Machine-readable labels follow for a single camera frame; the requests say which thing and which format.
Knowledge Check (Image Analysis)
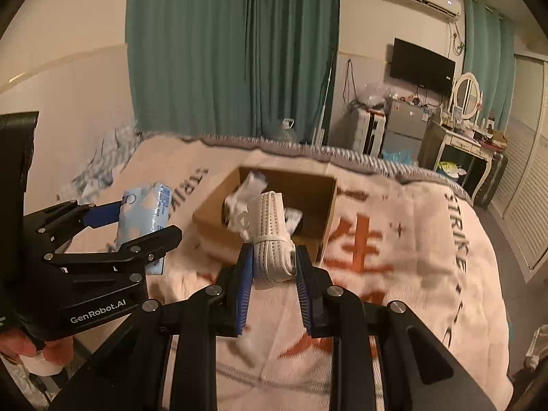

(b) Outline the blue plastic bag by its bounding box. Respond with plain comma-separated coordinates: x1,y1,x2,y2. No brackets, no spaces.
382,149,419,166

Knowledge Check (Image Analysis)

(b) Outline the white crumpled cloth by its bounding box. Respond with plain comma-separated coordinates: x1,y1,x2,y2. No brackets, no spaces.
223,171,270,241

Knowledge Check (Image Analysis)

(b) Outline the white elastic band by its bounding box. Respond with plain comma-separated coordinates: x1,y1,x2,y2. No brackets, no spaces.
249,191,300,289

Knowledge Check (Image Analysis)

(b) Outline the white dressing table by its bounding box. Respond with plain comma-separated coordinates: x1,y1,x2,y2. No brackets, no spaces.
428,119,498,198

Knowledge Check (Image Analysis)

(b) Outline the dark suitcase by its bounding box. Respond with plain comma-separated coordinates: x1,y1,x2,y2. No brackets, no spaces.
474,149,510,211

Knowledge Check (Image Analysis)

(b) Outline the black hanging cable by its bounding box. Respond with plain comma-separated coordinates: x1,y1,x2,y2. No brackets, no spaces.
341,59,359,110

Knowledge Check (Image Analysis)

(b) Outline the brown cardboard box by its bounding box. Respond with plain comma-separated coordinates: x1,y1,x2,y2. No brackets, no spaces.
192,166,339,265

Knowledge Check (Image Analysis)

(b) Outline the person's left hand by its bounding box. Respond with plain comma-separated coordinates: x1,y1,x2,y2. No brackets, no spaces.
0,327,74,366

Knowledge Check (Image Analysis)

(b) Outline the narrow green curtain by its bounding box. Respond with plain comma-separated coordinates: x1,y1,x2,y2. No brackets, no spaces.
462,0,517,133

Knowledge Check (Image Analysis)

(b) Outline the blue tissue pack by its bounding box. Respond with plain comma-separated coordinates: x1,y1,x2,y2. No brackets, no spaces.
115,182,175,275

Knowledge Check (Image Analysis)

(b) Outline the wide green curtain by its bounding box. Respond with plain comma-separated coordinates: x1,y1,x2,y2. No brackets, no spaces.
127,0,341,146

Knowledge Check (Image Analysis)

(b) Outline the black wall television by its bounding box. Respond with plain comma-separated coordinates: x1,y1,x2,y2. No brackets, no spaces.
389,38,457,99

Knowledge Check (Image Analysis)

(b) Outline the small pale blue packet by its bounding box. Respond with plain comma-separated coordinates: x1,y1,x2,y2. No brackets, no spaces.
283,207,304,234

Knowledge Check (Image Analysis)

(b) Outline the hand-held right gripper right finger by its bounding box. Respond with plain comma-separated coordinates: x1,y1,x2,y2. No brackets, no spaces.
293,246,497,411

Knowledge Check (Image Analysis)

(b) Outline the white oval mirror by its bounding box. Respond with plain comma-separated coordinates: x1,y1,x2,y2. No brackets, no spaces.
451,72,483,121

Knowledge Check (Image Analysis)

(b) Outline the grey small fridge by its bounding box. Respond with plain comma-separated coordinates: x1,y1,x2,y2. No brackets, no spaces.
382,96,434,166

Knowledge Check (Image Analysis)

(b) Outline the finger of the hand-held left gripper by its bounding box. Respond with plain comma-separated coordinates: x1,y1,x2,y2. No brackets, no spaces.
23,199,131,255
43,225,183,285

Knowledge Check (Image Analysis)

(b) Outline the white louvered wardrobe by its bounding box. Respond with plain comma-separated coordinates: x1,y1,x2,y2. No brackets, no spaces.
500,52,548,284

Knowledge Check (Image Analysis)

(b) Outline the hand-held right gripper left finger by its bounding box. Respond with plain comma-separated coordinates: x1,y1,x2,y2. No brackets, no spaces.
49,244,258,411

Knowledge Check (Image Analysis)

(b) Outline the blue patterned quilt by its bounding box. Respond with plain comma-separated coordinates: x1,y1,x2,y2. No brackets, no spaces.
72,121,143,194

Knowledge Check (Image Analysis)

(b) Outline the clear water jug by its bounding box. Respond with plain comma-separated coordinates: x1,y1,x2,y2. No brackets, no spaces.
274,117,297,143

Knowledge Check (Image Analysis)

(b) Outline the pink printed blanket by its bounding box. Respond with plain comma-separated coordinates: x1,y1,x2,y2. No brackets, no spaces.
60,135,514,411

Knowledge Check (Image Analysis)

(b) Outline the white floor appliance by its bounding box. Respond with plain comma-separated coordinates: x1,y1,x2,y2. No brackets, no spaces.
350,108,388,155

